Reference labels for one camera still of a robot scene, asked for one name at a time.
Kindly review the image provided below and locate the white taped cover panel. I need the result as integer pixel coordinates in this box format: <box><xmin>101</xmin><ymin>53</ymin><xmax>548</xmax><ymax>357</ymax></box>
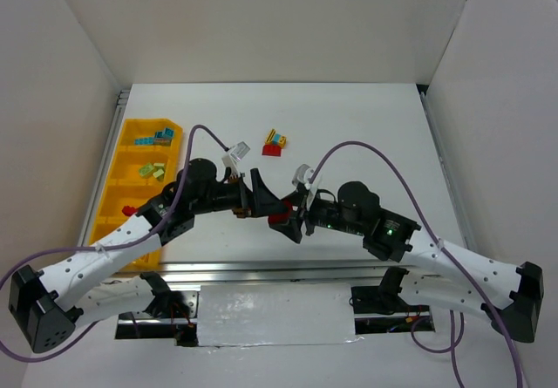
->
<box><xmin>197</xmin><ymin>283</ymin><xmax>357</xmax><ymax>347</ymax></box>

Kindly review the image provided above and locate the light green curved lego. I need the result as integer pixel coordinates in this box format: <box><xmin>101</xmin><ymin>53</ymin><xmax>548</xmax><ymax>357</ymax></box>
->
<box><xmin>138</xmin><ymin>163</ymin><xmax>155</xmax><ymax>178</ymax></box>

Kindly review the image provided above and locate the red green blue lego stack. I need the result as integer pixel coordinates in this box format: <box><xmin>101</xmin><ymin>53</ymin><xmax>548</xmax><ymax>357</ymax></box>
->
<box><xmin>121</xmin><ymin>206</ymin><xmax>137</xmax><ymax>216</ymax></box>

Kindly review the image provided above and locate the yellow compartment bin tray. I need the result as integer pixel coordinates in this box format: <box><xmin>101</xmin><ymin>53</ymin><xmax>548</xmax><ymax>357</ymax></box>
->
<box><xmin>89</xmin><ymin>119</ymin><xmax>183</xmax><ymax>244</ymax></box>

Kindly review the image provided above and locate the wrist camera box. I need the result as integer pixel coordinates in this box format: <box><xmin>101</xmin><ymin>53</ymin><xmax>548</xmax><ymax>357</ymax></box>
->
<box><xmin>292</xmin><ymin>164</ymin><xmax>322</xmax><ymax>210</ymax></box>
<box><xmin>221</xmin><ymin>141</ymin><xmax>250</xmax><ymax>174</ymax></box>

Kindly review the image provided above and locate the aluminium rail frame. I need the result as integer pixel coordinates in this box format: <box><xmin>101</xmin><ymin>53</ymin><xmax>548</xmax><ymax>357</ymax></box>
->
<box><xmin>105</xmin><ymin>83</ymin><xmax>464</xmax><ymax>284</ymax></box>

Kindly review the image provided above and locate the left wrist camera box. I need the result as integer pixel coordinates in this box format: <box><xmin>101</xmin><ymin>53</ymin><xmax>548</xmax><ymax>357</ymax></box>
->
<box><xmin>221</xmin><ymin>141</ymin><xmax>250</xmax><ymax>174</ymax></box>

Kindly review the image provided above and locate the red yellow blue lego stack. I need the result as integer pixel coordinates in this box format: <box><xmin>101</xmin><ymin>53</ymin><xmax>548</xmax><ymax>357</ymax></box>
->
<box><xmin>262</xmin><ymin>129</ymin><xmax>287</xmax><ymax>157</ymax></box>

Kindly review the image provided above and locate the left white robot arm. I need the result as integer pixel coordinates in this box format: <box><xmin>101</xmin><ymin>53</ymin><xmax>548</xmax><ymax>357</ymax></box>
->
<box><xmin>9</xmin><ymin>159</ymin><xmax>288</xmax><ymax>353</ymax></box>

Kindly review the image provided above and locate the blue square lego brick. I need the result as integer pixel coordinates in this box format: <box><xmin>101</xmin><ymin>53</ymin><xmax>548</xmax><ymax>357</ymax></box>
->
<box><xmin>161</xmin><ymin>127</ymin><xmax>174</xmax><ymax>140</ymax></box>

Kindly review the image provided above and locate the blue round lego brick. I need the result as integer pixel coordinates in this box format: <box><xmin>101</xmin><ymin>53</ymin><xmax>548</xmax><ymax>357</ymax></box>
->
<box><xmin>153</xmin><ymin>135</ymin><xmax>172</xmax><ymax>146</ymax></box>

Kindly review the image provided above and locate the red round lego stack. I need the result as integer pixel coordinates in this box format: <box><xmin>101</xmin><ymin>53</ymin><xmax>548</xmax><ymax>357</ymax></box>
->
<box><xmin>268</xmin><ymin>201</ymin><xmax>292</xmax><ymax>226</ymax></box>

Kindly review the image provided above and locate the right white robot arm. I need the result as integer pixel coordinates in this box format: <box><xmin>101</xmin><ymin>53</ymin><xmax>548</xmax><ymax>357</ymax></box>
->
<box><xmin>268</xmin><ymin>181</ymin><xmax>544</xmax><ymax>344</ymax></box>

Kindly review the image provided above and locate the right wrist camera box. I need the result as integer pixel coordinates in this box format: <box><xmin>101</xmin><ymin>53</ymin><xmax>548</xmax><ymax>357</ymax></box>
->
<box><xmin>292</xmin><ymin>164</ymin><xmax>322</xmax><ymax>210</ymax></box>

